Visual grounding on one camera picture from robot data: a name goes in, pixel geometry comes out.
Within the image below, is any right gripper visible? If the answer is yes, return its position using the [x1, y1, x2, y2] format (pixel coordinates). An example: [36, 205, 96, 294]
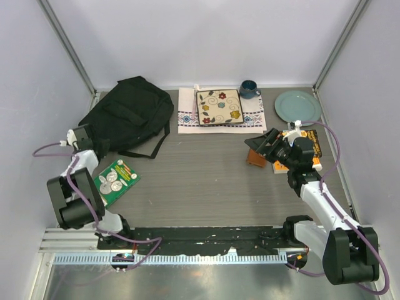
[246, 127, 298, 170]

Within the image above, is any green coin collecting book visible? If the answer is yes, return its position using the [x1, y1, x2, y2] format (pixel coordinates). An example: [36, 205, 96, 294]
[94, 159, 141, 209]

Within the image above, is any black student backpack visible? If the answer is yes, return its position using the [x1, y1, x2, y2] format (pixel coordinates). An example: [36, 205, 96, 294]
[79, 76, 174, 159]

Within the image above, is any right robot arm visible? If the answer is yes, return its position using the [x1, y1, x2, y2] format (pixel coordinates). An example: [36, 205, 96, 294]
[245, 128, 379, 285]

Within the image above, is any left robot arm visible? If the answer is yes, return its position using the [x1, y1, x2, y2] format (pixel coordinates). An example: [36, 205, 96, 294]
[47, 124, 133, 249]

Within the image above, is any brown leather wallet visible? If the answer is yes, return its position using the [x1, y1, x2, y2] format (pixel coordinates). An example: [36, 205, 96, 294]
[246, 149, 267, 168]

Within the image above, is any orange paperback book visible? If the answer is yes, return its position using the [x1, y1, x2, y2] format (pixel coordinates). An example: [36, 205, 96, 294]
[272, 157, 323, 174]

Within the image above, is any round teal plate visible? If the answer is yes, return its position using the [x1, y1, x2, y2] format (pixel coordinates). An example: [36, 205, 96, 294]
[274, 91, 322, 123]

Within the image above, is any colourful treehouse storey book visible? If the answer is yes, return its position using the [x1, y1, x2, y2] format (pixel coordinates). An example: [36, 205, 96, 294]
[281, 129, 322, 161]

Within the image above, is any square floral ceramic plate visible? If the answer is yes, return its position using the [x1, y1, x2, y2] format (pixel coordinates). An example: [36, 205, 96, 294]
[196, 89, 244, 126]

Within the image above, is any dark blue ceramic mug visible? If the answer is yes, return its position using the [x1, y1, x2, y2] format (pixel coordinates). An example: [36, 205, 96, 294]
[239, 80, 261, 99]

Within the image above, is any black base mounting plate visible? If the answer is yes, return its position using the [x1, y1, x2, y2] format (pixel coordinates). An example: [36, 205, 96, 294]
[96, 225, 321, 258]

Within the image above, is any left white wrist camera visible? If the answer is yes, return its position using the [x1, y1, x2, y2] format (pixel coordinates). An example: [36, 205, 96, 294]
[66, 129, 78, 147]

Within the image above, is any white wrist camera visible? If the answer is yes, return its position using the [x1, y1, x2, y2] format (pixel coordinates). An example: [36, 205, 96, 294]
[284, 120, 302, 146]
[66, 129, 78, 147]

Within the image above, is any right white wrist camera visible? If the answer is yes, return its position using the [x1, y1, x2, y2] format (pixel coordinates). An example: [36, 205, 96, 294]
[284, 120, 302, 146]

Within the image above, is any slotted cable duct rail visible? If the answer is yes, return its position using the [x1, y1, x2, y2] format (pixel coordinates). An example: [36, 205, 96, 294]
[53, 252, 288, 266]

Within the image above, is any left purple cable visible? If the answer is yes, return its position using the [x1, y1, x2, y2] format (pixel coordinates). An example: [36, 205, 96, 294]
[32, 142, 163, 271]

